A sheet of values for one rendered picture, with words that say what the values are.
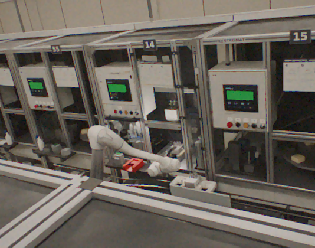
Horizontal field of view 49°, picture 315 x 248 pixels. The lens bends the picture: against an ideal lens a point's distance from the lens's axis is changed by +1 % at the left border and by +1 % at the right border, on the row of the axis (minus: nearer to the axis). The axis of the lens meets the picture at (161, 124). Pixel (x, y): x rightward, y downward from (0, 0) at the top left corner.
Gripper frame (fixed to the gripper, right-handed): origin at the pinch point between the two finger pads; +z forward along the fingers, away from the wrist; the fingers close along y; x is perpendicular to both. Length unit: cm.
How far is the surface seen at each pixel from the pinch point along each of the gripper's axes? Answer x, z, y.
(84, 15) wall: 398, 345, 104
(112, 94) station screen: 45, -17, 59
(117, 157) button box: 47, -27, 0
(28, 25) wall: 585, 345, 96
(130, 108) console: 30, -15, 46
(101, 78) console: 57, -15, 73
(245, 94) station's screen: -75, -17, 63
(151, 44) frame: -2, -14, 100
